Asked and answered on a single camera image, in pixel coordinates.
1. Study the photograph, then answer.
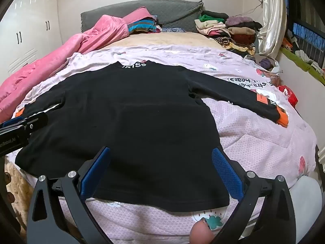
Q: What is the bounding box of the black sweater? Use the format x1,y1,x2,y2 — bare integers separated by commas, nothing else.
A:
15,60,290,212

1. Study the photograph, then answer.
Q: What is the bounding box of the person's right hand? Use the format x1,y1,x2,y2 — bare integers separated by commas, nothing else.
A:
190,220,213,244

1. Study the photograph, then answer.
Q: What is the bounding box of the red bag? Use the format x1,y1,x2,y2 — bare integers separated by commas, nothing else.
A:
278,85,299,108

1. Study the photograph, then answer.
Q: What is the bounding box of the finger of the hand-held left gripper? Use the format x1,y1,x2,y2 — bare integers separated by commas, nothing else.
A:
15,112,49,136
0,117,26,130

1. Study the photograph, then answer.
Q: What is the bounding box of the pile of folded clothes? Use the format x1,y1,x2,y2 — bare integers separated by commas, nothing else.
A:
194,10,263,56

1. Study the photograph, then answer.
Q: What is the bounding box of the beige bed sheet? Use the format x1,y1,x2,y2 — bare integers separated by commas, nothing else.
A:
102,31,229,54

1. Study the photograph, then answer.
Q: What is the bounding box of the grey headboard cover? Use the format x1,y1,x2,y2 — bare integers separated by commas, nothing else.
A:
81,0,204,33

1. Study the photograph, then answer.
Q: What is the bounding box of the purple cloth heap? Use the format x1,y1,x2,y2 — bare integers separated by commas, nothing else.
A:
245,53,280,74

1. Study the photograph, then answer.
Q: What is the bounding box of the green window sill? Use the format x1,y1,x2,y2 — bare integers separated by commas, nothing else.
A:
279,46,325,85

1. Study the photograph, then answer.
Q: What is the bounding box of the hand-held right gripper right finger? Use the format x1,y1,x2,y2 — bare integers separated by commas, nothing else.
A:
211,147,297,244

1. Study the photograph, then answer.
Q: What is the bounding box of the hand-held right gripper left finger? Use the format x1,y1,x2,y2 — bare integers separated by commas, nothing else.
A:
27,146,113,244

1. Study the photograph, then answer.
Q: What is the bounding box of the dark window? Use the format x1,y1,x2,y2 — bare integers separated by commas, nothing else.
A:
284,0,325,69

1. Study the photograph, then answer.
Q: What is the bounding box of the lilac printed blanket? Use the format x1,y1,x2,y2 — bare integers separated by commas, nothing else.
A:
5,42,318,244

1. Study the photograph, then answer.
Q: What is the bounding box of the white satin curtain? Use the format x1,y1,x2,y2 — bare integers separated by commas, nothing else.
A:
255,0,287,55

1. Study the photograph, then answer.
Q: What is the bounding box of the pink quilt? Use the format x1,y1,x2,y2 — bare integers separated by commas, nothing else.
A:
0,7,151,122

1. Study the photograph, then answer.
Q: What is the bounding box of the striped folded cloth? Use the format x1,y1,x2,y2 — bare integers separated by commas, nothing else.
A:
128,17,161,33

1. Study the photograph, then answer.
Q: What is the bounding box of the white wardrobe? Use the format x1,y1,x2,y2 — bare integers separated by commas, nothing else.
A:
0,0,64,83

